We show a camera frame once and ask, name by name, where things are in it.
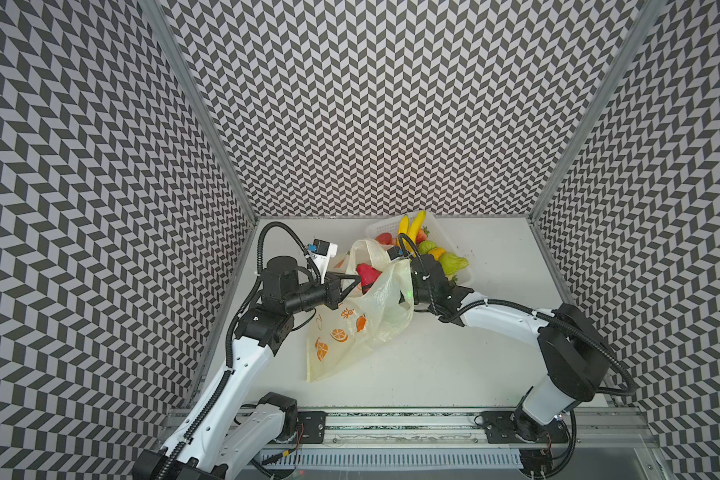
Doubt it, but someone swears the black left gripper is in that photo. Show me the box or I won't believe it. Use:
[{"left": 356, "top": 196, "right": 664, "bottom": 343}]
[{"left": 284, "top": 270, "right": 362, "bottom": 315}]

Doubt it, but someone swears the red dragon fruit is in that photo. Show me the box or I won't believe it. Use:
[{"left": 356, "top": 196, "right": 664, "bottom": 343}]
[{"left": 356, "top": 263, "right": 382, "bottom": 294}]

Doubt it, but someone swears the green pear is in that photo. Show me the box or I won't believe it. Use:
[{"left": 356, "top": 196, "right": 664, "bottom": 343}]
[{"left": 438, "top": 252, "right": 469, "bottom": 276}]

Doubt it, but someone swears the yellow plastic bag orange print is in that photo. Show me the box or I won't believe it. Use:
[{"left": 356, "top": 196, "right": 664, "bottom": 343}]
[{"left": 306, "top": 239, "right": 414, "bottom": 382}]

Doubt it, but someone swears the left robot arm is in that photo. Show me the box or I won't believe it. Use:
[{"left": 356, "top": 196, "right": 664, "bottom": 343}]
[{"left": 131, "top": 221, "right": 361, "bottom": 479}]

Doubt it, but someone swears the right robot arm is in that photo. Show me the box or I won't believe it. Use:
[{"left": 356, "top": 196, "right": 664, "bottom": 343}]
[{"left": 411, "top": 254, "right": 637, "bottom": 443}]

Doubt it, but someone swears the green apple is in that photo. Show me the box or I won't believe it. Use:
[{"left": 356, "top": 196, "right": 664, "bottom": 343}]
[{"left": 417, "top": 240, "right": 438, "bottom": 255}]

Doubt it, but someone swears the white plastic fruit basket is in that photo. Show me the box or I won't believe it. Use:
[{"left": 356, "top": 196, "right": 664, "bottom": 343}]
[{"left": 365, "top": 213, "right": 474, "bottom": 286}]

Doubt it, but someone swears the yellow banana bunch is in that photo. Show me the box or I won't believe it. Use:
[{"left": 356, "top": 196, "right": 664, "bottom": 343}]
[{"left": 398, "top": 210, "right": 428, "bottom": 245}]

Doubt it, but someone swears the red apple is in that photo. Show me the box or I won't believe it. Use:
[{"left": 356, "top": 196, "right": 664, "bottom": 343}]
[{"left": 375, "top": 232, "right": 395, "bottom": 245}]

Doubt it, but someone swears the white vent strip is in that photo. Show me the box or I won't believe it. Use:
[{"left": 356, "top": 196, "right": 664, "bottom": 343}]
[{"left": 266, "top": 449, "right": 523, "bottom": 471}]

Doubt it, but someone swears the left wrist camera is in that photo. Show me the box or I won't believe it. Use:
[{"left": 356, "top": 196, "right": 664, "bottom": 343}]
[{"left": 307, "top": 239, "right": 338, "bottom": 284}]

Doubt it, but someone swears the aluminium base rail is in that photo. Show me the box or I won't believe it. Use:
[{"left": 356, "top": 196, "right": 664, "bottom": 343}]
[{"left": 296, "top": 406, "right": 658, "bottom": 451}]

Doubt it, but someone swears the aluminium left corner post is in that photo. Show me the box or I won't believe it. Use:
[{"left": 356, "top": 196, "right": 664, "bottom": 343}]
[{"left": 139, "top": 0, "right": 257, "bottom": 223}]

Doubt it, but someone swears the aluminium corner post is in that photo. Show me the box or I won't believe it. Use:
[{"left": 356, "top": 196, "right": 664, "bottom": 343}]
[
  {"left": 139, "top": 0, "right": 257, "bottom": 223},
  {"left": 528, "top": 0, "right": 666, "bottom": 226}
]

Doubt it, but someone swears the aluminium right corner post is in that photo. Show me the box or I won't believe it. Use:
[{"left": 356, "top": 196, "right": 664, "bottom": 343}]
[{"left": 528, "top": 0, "right": 666, "bottom": 226}]

